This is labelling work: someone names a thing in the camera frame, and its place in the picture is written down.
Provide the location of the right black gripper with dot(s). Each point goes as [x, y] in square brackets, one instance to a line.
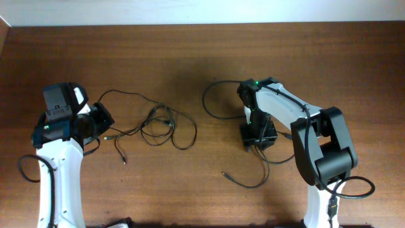
[269, 136]

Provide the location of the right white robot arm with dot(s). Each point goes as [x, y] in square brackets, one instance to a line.
[323, 148]

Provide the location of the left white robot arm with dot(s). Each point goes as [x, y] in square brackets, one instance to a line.
[59, 138]

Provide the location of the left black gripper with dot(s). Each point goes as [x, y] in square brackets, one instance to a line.
[97, 109]

